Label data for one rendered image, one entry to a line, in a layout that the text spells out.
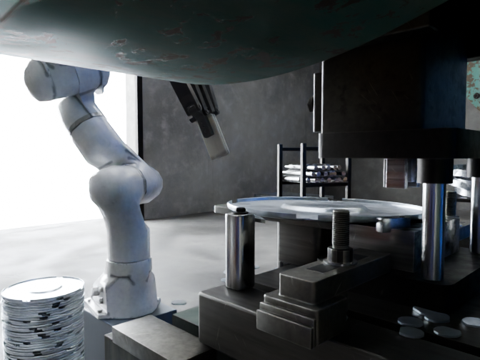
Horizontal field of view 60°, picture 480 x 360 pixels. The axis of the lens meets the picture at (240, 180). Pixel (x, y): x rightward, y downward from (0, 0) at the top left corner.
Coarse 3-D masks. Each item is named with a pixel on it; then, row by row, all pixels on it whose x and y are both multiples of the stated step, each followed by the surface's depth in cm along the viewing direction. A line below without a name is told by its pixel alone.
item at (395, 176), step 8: (384, 160) 54; (392, 160) 52; (400, 160) 51; (416, 160) 54; (384, 168) 54; (392, 168) 52; (400, 168) 51; (416, 168) 54; (384, 176) 54; (392, 176) 52; (400, 176) 51; (416, 176) 54; (384, 184) 54; (392, 184) 52; (400, 184) 51; (408, 184) 55; (416, 184) 54
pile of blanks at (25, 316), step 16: (16, 304) 147; (32, 304) 147; (48, 304) 151; (64, 304) 153; (80, 304) 160; (16, 320) 148; (32, 320) 147; (48, 320) 149; (64, 320) 153; (80, 320) 160; (16, 336) 148; (32, 336) 148; (48, 336) 150; (64, 336) 153; (80, 336) 162; (16, 352) 148; (32, 352) 148; (48, 352) 150; (64, 352) 153; (80, 352) 162
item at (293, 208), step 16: (256, 208) 60; (272, 208) 61; (288, 208) 60; (304, 208) 58; (320, 208) 57; (336, 208) 57; (352, 208) 57; (368, 208) 64; (384, 208) 64; (400, 208) 65; (416, 208) 63
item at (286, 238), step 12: (288, 228) 61; (300, 228) 59; (312, 228) 58; (324, 228) 54; (288, 240) 61; (300, 240) 59; (312, 240) 58; (324, 240) 58; (288, 252) 61; (300, 252) 59; (312, 252) 58; (324, 252) 58; (288, 264) 61; (300, 264) 59
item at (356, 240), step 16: (352, 224) 50; (368, 224) 50; (416, 224) 50; (448, 224) 53; (352, 240) 51; (368, 240) 49; (384, 240) 48; (400, 240) 46; (416, 240) 46; (448, 240) 53; (400, 256) 46; (416, 256) 46
